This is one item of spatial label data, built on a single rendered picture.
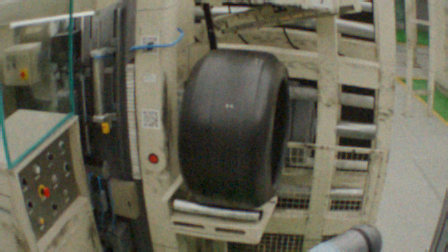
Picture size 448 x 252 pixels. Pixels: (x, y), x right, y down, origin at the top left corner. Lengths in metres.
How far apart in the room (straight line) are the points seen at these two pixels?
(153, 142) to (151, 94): 0.19
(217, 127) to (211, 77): 0.17
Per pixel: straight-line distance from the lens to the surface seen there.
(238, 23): 2.29
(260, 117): 1.79
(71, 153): 2.13
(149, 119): 2.08
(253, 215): 2.04
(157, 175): 2.16
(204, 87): 1.84
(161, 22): 1.96
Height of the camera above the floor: 1.96
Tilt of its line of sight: 22 degrees down
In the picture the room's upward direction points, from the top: 1 degrees counter-clockwise
